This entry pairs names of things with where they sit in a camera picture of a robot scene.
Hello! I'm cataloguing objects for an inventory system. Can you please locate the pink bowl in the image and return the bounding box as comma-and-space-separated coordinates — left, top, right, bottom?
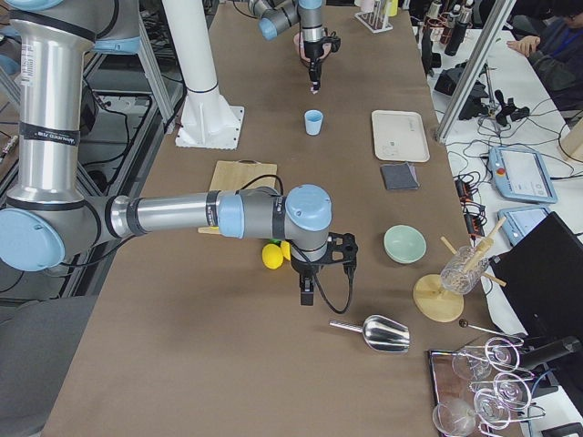
293, 32, 332, 64

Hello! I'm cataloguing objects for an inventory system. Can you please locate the light blue cup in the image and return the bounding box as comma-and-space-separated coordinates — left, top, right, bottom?
304, 109, 323, 136

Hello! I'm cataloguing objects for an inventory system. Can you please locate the wooden cup stand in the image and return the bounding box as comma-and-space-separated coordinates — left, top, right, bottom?
413, 218, 506, 322

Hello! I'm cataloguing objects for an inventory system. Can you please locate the seated person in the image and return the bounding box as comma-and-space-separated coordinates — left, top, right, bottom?
506, 1, 582, 111

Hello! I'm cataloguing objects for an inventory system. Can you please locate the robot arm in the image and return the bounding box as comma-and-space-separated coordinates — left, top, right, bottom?
1, 1, 358, 314
248, 0, 341, 94

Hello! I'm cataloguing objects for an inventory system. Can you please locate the grey folded cloth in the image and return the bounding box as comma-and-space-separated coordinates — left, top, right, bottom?
381, 162, 420, 190

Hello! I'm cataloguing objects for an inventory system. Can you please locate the black laptop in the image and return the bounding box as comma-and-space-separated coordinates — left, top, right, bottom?
491, 212, 582, 339

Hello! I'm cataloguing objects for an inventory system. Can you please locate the steel ice scoop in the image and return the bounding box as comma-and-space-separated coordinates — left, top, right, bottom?
329, 315, 410, 353

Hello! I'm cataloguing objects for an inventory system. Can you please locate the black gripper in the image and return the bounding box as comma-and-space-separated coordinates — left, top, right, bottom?
300, 29, 342, 90
290, 232, 358, 306

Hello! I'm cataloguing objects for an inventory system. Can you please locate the teach pendant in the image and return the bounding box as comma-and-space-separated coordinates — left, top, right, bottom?
496, 206, 551, 246
488, 147, 558, 204

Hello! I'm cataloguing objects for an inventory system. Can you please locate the upper whole yellow lemon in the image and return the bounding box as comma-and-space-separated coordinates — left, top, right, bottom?
261, 243, 284, 269

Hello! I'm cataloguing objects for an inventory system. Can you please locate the lower whole yellow lemon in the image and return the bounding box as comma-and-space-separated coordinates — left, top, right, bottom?
280, 240, 292, 261

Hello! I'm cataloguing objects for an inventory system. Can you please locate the aluminium frame post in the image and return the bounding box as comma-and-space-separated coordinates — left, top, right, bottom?
435, 0, 516, 144

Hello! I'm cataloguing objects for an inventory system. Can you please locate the lower teach pendant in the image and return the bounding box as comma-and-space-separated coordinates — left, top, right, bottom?
496, 206, 551, 246

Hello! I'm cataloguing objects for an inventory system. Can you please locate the mint green bowl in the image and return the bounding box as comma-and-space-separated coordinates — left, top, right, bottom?
384, 225, 426, 264

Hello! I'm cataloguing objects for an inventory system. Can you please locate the upper teach pendant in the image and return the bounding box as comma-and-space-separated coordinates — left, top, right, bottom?
488, 147, 558, 204

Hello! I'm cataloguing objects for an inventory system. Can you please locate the wine glass rack tray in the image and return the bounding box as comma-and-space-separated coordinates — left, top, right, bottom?
428, 337, 546, 436

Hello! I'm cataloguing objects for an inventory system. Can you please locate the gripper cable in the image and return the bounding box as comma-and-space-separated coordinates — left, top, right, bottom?
291, 245, 355, 315

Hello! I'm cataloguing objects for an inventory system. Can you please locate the white cup rack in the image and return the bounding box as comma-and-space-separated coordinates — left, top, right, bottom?
354, 0, 399, 34

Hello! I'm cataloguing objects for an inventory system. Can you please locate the whole yellow lemon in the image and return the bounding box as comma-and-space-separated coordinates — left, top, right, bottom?
261, 243, 284, 269
280, 240, 292, 261

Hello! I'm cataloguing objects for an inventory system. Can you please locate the patterned glass cup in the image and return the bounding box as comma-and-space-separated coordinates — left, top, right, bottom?
440, 246, 488, 295

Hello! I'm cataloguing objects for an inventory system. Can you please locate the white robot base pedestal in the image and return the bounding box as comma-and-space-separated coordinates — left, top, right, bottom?
163, 0, 244, 150

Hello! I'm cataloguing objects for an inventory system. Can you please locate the cream rabbit tray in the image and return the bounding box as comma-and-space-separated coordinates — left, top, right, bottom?
372, 109, 430, 163

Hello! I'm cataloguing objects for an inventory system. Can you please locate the bamboo cutting board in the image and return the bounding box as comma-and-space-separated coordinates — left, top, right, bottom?
198, 160, 279, 236

